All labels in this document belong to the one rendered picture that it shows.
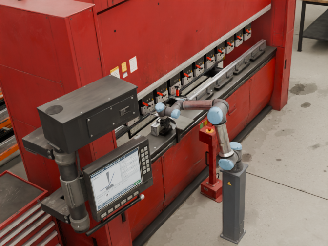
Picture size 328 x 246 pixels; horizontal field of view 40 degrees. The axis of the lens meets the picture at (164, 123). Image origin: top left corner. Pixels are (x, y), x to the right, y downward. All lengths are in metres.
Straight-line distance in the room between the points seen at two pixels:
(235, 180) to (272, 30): 2.44
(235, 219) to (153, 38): 1.69
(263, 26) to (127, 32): 2.65
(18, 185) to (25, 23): 1.27
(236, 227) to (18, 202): 1.86
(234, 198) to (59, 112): 1.96
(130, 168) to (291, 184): 2.52
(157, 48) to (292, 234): 2.06
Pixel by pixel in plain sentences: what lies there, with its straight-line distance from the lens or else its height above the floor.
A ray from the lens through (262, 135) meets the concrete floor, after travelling 5.52.
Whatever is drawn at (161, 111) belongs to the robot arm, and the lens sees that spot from 3.50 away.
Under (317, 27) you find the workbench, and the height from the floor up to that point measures 0.28.
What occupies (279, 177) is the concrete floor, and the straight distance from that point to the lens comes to 4.90.
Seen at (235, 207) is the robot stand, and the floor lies 0.42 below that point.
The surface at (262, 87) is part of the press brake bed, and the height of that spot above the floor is 0.49.
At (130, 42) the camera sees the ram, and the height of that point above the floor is 1.84.
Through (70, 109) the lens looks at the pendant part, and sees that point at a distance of 2.35.
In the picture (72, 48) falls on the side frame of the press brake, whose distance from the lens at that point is 2.65.
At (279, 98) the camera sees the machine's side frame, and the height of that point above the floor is 0.19.
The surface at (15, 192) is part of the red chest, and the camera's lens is 3.48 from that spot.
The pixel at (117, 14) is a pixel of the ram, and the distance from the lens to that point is 3.22.
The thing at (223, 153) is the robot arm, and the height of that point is 1.03.
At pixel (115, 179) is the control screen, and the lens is 2.60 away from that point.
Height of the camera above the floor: 3.07
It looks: 32 degrees down
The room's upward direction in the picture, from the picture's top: 5 degrees counter-clockwise
